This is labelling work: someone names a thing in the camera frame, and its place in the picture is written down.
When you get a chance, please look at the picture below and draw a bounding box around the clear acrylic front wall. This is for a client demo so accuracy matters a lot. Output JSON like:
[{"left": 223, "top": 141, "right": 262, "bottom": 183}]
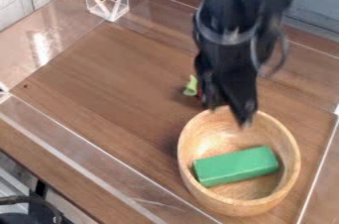
[{"left": 0, "top": 93, "right": 222, "bottom": 224}]

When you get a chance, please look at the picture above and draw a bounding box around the clear acrylic corner bracket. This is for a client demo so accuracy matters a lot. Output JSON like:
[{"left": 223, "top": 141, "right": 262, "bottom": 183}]
[{"left": 85, "top": 0, "right": 130, "bottom": 22}]

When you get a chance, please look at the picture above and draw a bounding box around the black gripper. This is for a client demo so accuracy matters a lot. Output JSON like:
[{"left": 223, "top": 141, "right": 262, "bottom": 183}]
[{"left": 194, "top": 8, "right": 285, "bottom": 128}]

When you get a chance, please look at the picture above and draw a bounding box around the brown wooden bowl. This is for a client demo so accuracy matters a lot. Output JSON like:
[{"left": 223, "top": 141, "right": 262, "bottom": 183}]
[{"left": 178, "top": 107, "right": 301, "bottom": 217}]

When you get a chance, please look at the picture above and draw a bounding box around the red plush strawberry toy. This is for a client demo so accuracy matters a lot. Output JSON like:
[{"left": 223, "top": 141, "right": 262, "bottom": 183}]
[{"left": 183, "top": 74, "right": 202, "bottom": 98}]

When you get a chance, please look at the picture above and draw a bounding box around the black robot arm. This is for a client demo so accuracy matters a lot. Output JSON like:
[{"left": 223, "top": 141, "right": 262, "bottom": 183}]
[{"left": 193, "top": 0, "right": 293, "bottom": 125}]

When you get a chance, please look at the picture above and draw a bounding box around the black cable at corner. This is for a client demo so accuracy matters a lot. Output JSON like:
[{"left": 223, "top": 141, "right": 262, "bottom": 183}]
[{"left": 0, "top": 194, "right": 65, "bottom": 224}]

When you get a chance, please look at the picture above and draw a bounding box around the green rectangular block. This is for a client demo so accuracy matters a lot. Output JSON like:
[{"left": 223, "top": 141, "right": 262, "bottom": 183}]
[{"left": 193, "top": 146, "right": 279, "bottom": 187}]

